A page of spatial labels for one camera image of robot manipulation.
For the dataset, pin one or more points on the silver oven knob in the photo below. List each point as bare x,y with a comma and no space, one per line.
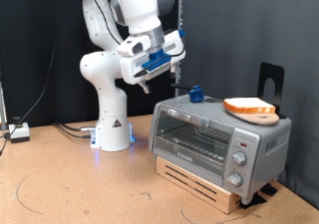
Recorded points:
234,179
239,158

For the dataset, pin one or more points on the thin metal pole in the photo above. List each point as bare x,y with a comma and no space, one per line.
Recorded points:
2,108

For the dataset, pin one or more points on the oval wooden cutting board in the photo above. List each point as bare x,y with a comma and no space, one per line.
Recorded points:
262,119

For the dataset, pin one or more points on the vertical aluminium frame pole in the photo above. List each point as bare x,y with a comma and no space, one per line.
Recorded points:
179,5

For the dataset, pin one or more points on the black backdrop curtain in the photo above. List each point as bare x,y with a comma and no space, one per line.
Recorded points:
33,35

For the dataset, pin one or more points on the slatted wooden block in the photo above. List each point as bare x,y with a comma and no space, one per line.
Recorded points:
186,180

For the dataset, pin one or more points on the red indicator light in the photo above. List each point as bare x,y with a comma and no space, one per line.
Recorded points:
243,145

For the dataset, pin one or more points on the silver toaster oven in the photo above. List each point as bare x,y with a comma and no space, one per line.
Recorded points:
275,157

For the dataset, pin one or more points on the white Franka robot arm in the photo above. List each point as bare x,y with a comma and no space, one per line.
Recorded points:
111,117

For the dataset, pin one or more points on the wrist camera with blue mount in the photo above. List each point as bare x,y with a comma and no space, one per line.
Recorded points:
156,59

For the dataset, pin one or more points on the white bread slice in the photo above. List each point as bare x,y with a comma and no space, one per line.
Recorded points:
247,104

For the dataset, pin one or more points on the white emergency stop box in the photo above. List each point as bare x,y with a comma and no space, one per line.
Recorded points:
19,131

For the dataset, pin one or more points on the black tape patch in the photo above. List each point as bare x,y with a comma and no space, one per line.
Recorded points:
269,189

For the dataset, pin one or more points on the grey backdrop curtain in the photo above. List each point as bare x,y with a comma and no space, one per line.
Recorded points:
232,35

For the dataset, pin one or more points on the black metal bookend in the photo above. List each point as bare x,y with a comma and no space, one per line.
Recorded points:
265,73

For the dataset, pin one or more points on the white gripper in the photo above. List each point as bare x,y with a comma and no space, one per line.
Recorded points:
131,69

